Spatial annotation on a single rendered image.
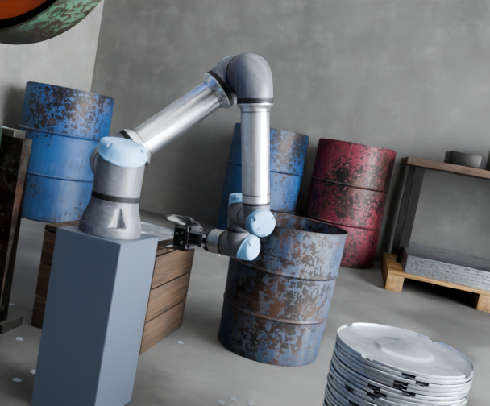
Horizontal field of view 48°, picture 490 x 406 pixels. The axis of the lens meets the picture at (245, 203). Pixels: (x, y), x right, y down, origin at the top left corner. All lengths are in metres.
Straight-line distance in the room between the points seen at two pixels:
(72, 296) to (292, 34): 3.70
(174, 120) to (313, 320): 0.88
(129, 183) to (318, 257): 0.80
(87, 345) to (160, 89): 3.76
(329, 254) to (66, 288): 0.92
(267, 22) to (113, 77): 1.44
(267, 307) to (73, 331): 0.75
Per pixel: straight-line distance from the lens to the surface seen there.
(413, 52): 4.71
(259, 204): 1.47
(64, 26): 2.06
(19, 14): 2.02
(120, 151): 1.34
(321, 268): 1.92
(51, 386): 1.49
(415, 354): 1.26
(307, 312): 1.95
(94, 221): 1.35
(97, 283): 1.35
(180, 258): 1.98
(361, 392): 1.19
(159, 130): 1.50
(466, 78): 4.72
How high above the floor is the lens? 0.72
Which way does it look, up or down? 6 degrees down
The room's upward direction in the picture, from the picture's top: 10 degrees clockwise
